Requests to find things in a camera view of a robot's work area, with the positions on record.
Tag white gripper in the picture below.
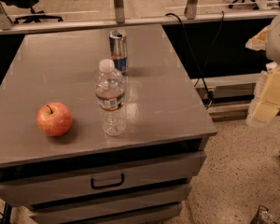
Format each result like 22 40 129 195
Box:
245 12 280 128

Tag clear plastic water bottle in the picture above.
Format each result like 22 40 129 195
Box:
95 59 125 136

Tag silver blue energy drink can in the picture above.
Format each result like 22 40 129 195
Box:
109 30 128 75

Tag dark object on floor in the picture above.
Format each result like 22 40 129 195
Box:
250 205 276 224

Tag grey drawer cabinet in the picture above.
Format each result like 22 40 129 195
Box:
0 24 217 224

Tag red apple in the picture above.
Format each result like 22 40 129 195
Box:
36 103 73 136

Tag black drawer handle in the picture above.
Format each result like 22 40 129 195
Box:
91 174 125 190

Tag metal railing frame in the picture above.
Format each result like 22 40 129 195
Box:
0 0 279 34

